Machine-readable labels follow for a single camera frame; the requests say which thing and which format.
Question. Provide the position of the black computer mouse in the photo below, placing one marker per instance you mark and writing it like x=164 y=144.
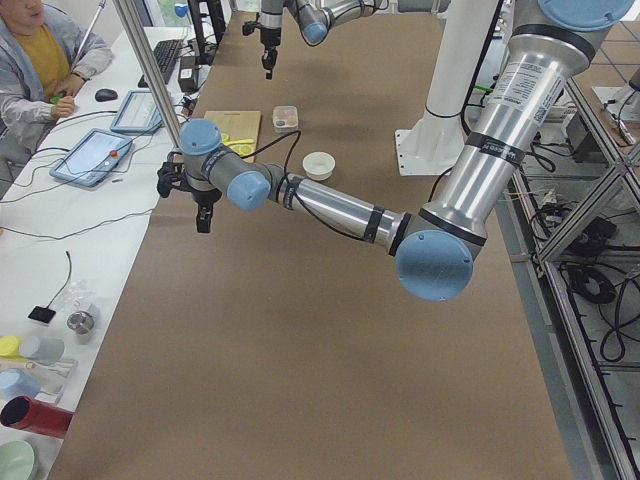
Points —
x=105 y=95

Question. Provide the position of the white ceramic bowl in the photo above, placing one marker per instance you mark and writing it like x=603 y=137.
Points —
x=318 y=166

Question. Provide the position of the red thermos bottle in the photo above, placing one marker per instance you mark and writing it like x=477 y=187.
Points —
x=28 y=414

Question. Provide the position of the seated person grey jacket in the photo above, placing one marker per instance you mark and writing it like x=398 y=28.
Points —
x=46 y=59

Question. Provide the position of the clear plastic egg box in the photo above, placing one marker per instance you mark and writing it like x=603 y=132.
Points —
x=285 y=118

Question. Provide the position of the lemon slice near handle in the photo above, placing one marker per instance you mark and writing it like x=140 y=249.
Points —
x=245 y=150

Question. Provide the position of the grey cup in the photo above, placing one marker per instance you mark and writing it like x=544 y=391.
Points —
x=43 y=350

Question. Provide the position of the aluminium frame post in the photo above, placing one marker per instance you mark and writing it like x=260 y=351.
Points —
x=136 y=34

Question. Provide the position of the light blue cup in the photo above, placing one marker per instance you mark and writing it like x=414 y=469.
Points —
x=17 y=382

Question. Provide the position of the blue teach pendant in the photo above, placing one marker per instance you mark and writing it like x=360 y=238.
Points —
x=94 y=157
x=138 y=114

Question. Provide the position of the bamboo cutting board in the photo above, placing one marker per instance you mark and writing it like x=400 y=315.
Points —
x=236 y=125

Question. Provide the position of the yellow plastic knife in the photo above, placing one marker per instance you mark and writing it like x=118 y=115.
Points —
x=229 y=142

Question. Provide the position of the yellow cup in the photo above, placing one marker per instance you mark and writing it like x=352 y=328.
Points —
x=10 y=346

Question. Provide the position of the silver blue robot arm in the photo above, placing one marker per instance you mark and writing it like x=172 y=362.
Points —
x=315 y=19
x=435 y=248

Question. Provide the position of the black keyboard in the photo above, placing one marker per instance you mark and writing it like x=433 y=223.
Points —
x=166 y=54

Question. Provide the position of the small black square pad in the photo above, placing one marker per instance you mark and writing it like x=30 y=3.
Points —
x=42 y=315

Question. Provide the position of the green bowl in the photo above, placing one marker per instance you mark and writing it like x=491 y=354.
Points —
x=18 y=461

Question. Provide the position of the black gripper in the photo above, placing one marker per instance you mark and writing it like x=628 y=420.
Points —
x=204 y=198
x=269 y=39

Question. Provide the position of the blue teach pendant near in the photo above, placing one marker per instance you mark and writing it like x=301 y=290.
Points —
x=94 y=157

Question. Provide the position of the black power adapter box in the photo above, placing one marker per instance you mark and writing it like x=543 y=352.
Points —
x=188 y=75

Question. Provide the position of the steel cylinder cup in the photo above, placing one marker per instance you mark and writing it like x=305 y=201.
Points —
x=83 y=322

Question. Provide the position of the blue teach pendant far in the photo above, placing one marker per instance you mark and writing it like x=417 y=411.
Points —
x=138 y=114

